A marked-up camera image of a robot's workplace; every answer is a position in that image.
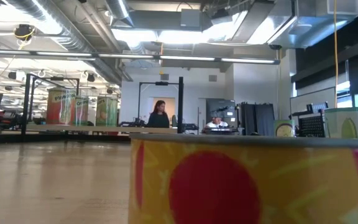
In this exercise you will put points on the yellow-green peach can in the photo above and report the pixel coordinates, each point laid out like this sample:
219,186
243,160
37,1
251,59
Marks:
106,112

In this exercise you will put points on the yellow can red circles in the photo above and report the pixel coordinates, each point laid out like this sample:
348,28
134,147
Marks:
213,186

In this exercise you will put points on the green can labelled Orange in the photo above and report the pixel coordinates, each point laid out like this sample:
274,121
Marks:
82,112

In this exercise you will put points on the green can round fruit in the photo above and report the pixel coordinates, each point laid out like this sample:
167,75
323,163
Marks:
284,129

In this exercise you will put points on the red yellow pineapple can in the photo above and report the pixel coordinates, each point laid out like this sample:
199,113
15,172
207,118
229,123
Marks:
59,107

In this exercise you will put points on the background black robot arm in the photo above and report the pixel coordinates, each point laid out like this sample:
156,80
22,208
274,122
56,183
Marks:
134,124
191,126

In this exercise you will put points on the wooden shelf board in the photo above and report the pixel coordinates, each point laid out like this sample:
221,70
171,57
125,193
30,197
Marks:
126,129

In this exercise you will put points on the tan door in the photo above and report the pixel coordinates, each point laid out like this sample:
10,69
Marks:
171,107

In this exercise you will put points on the person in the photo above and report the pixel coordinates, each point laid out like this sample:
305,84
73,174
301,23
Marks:
158,119
217,124

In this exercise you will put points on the dark grey machine cabinet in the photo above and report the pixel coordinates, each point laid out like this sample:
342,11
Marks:
221,105

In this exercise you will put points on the long LED light bar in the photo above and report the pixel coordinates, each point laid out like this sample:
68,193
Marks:
185,58

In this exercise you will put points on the black folding panel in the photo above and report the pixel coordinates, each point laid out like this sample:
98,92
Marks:
256,118

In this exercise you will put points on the grey ceiling box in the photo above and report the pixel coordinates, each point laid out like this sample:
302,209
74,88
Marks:
191,18

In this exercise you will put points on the white partition panel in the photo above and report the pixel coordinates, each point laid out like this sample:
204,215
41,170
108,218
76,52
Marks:
309,96

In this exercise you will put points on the black perforated panel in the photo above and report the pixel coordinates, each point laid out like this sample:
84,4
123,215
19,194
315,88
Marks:
311,126

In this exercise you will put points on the bright glass window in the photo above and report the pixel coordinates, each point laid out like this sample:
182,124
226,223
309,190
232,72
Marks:
343,99

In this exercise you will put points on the black shelf side post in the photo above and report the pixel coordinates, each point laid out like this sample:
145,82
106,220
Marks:
26,102
180,102

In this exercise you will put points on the thin black background frame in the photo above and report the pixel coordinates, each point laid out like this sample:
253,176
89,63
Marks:
162,83

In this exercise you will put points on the grey wall vent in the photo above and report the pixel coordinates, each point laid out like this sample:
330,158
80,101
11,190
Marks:
164,76
212,78

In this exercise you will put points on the black dome camera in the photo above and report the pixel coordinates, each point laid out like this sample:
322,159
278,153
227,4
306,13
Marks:
275,47

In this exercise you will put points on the black background station frame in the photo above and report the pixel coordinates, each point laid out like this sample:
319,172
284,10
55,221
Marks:
56,78

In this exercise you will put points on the silver spiral ventilation duct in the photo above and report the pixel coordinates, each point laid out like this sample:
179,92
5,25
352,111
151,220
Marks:
70,37

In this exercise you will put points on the black metal bracket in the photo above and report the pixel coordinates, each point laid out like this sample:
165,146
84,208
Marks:
317,107

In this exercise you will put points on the large rectangular metal duct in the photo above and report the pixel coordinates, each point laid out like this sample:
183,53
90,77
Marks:
291,28

